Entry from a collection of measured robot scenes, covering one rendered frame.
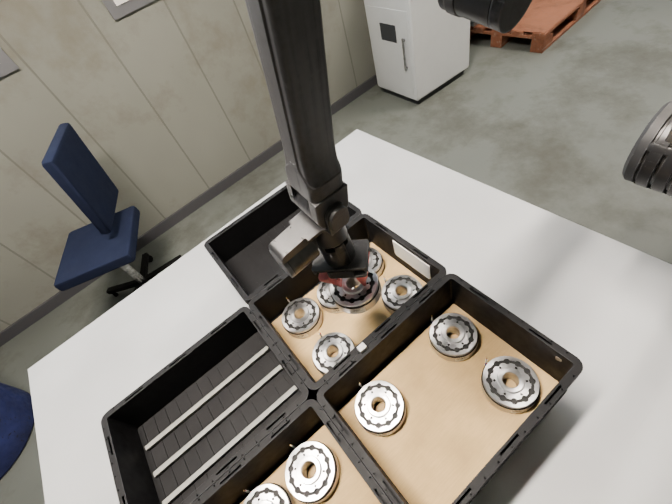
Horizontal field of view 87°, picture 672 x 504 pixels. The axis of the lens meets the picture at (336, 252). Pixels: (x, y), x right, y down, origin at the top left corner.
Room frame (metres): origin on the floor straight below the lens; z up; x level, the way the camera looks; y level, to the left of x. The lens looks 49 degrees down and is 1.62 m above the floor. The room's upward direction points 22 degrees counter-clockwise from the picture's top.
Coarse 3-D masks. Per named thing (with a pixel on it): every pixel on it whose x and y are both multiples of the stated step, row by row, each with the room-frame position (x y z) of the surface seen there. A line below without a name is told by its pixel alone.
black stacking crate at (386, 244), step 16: (368, 224) 0.67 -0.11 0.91; (368, 240) 0.68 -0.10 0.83; (384, 240) 0.61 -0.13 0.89; (416, 256) 0.50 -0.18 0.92; (304, 272) 0.61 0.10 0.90; (416, 272) 0.51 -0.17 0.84; (432, 272) 0.46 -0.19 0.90; (288, 288) 0.58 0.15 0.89; (304, 288) 0.60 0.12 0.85; (256, 304) 0.55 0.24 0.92; (272, 304) 0.56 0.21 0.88; (272, 320) 0.55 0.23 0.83; (304, 368) 0.38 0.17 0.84
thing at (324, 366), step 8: (328, 336) 0.43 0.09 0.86; (336, 336) 0.42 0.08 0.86; (344, 336) 0.41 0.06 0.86; (320, 344) 0.41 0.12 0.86; (344, 344) 0.39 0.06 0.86; (352, 344) 0.38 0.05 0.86; (320, 352) 0.39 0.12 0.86; (344, 352) 0.37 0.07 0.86; (320, 360) 0.37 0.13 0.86; (320, 368) 0.36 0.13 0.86; (328, 368) 0.35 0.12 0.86
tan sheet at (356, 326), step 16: (384, 256) 0.61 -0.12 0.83; (384, 272) 0.56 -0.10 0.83; (400, 272) 0.54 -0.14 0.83; (336, 320) 0.48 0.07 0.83; (352, 320) 0.46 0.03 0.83; (368, 320) 0.44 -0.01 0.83; (384, 320) 0.42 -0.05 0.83; (288, 336) 0.49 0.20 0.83; (320, 336) 0.45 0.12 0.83; (352, 336) 0.42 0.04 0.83; (304, 352) 0.43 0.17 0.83; (336, 352) 0.39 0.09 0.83
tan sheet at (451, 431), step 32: (416, 352) 0.32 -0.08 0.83; (480, 352) 0.27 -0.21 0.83; (512, 352) 0.24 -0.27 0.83; (416, 384) 0.25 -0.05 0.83; (448, 384) 0.23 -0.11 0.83; (480, 384) 0.21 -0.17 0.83; (512, 384) 0.18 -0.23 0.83; (544, 384) 0.16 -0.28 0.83; (352, 416) 0.24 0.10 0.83; (416, 416) 0.20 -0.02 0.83; (448, 416) 0.17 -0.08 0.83; (480, 416) 0.15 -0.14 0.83; (512, 416) 0.13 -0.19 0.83; (384, 448) 0.16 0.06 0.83; (416, 448) 0.14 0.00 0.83; (448, 448) 0.12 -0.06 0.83; (480, 448) 0.10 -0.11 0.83; (416, 480) 0.10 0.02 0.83; (448, 480) 0.08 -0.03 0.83
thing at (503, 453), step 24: (432, 288) 0.40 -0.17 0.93; (408, 312) 0.37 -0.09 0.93; (504, 312) 0.29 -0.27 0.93; (384, 336) 0.34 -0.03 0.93; (360, 360) 0.31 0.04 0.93; (576, 360) 0.16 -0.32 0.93; (528, 432) 0.09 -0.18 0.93; (360, 456) 0.15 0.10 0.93; (504, 456) 0.07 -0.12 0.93; (384, 480) 0.10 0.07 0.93; (480, 480) 0.05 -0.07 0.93
